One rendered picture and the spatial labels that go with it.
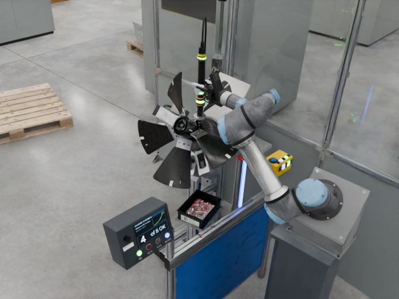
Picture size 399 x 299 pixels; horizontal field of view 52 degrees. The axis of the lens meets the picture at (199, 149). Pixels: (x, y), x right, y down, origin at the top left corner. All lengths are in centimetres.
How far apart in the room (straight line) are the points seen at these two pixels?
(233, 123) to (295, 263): 78
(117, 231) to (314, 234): 89
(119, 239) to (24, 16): 637
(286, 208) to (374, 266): 134
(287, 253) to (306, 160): 95
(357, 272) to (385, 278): 19
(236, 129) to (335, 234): 66
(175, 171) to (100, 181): 170
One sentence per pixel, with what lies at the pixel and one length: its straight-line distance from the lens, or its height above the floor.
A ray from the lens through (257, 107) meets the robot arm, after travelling 168.
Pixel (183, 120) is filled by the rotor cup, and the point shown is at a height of 125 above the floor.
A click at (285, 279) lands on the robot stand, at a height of 75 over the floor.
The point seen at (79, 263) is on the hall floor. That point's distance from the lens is 326.
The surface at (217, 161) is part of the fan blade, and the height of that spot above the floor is 114.
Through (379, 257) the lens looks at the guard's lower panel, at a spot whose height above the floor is 42.
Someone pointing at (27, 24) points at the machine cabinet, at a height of 26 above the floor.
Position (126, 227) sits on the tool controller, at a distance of 166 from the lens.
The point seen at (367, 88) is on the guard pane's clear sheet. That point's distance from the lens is 247.
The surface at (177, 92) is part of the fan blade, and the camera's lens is 250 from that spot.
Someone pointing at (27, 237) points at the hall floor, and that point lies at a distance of 357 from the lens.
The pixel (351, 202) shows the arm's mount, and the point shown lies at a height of 123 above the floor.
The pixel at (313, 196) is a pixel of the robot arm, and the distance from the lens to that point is 174.
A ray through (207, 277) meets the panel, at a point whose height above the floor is 47.
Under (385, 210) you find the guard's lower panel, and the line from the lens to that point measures 272.
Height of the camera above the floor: 241
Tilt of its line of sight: 34 degrees down
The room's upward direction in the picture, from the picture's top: 2 degrees clockwise
